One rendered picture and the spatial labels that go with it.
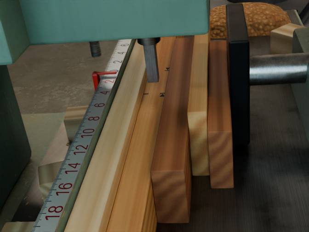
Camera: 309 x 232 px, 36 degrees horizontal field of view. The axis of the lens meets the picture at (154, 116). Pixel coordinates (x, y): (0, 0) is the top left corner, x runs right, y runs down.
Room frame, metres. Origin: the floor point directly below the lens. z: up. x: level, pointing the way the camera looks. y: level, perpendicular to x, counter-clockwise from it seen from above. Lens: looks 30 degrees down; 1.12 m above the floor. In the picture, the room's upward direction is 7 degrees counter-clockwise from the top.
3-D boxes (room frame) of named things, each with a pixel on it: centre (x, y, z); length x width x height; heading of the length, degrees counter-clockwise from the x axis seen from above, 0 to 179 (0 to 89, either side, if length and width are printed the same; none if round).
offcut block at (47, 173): (0.41, 0.12, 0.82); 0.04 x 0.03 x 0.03; 11
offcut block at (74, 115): (0.54, 0.09, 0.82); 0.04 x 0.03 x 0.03; 86
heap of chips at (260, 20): (0.60, -0.13, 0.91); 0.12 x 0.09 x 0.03; 80
